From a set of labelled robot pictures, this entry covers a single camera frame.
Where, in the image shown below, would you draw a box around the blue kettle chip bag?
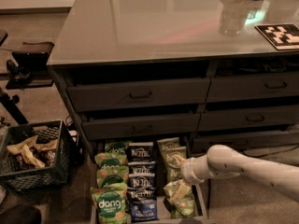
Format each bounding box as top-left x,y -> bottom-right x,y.
129,174 -> 155,189
128,161 -> 155,174
128,142 -> 153,161
127,188 -> 158,222

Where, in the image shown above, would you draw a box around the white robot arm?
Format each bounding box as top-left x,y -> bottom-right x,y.
173,145 -> 299,202

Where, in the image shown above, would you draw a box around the green kettle chip bag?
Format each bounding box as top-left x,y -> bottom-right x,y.
157,137 -> 180,152
164,179 -> 195,218
166,167 -> 183,182
163,147 -> 186,168

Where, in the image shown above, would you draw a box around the rear green Kettle chip bag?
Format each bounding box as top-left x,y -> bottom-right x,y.
157,137 -> 180,152

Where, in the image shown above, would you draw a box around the front green Kettle chip bag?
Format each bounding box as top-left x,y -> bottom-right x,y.
164,179 -> 195,218

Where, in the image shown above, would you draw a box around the middle left drawer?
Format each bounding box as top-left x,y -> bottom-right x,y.
82,113 -> 200,141

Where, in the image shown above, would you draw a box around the rear green Dang chip bag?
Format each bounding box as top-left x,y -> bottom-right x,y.
105,141 -> 129,154

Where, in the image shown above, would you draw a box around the green dang chip bag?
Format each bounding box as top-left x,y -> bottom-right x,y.
96,166 -> 129,188
91,183 -> 127,224
105,141 -> 129,154
94,152 -> 128,169

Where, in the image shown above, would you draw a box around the open bottom left drawer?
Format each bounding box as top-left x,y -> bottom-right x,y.
89,135 -> 209,224

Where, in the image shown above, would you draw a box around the front green Dang chip bag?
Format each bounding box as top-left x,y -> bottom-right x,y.
91,183 -> 127,224

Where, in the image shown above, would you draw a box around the bottom right drawer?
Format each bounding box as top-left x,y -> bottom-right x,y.
191,131 -> 299,153

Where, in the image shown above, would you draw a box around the dark grey drawer cabinet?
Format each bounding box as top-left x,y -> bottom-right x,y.
48,0 -> 299,154

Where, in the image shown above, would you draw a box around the top left drawer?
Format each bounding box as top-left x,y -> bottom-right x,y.
67,78 -> 210,112

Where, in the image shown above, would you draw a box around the top right drawer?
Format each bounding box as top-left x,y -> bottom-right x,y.
206,72 -> 299,103

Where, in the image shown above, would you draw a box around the middle right drawer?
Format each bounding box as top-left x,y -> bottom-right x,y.
198,105 -> 299,132

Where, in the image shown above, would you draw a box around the black plastic crate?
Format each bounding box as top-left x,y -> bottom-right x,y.
0,120 -> 73,194

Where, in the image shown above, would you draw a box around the tan snack bags in crate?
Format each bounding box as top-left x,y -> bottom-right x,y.
7,135 -> 58,170

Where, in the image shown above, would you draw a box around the black white fiducial marker board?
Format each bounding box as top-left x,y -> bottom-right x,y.
255,23 -> 299,50

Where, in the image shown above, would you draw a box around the black stand with tray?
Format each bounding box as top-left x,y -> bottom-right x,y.
0,42 -> 54,124

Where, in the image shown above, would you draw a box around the black cable on floor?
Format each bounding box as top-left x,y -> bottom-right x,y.
238,144 -> 299,159

